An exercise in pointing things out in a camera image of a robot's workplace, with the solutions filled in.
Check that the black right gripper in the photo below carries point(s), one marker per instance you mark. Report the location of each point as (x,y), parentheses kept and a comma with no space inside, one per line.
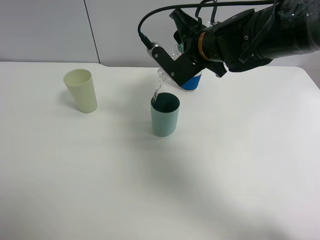
(217,48)

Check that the teal plastic cup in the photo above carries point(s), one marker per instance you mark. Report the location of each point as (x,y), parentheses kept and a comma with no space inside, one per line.
(164,114)

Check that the clear water bottle green label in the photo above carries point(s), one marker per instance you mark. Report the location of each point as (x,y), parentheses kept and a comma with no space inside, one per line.
(178,48)

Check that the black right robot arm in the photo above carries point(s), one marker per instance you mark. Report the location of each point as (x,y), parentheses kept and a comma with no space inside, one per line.
(251,39)

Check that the blue sleeved paper cup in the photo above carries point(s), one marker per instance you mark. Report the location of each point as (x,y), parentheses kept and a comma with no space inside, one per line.
(192,84)

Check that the pale green plastic cup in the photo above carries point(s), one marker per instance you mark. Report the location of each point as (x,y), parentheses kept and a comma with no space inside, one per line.
(79,83)

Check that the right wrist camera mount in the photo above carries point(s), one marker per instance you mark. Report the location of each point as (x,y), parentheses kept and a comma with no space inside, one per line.
(180,70)

